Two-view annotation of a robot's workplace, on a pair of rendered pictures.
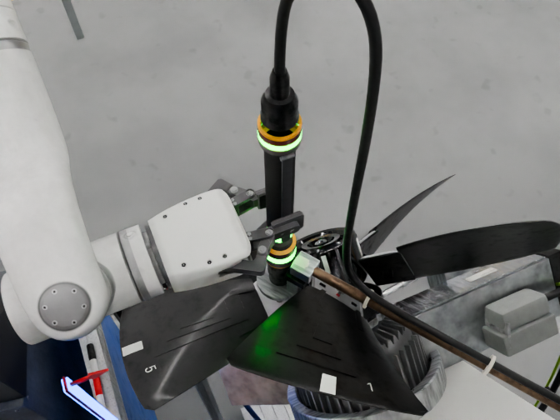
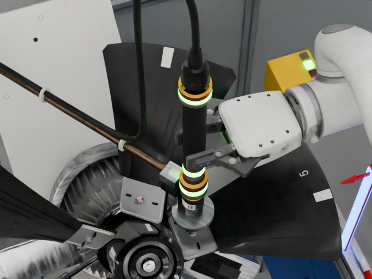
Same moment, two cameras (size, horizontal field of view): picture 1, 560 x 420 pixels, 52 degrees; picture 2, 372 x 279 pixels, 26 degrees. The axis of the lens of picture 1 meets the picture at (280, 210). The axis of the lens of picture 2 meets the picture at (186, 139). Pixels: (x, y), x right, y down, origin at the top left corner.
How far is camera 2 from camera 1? 1.04 m
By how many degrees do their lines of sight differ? 63
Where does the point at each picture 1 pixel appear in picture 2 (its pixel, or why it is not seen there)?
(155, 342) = (303, 197)
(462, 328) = not seen: hidden behind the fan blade
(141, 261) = (299, 88)
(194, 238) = (262, 110)
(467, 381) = (34, 184)
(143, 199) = not seen: outside the picture
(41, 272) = (354, 30)
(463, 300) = (16, 243)
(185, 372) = (274, 169)
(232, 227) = (233, 120)
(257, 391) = not seen: hidden behind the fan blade
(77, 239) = (335, 47)
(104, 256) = (326, 90)
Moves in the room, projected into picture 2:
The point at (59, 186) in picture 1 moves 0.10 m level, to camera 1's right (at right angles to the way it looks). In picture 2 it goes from (355, 70) to (279, 67)
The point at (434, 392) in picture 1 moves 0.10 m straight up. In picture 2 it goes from (67, 168) to (61, 140)
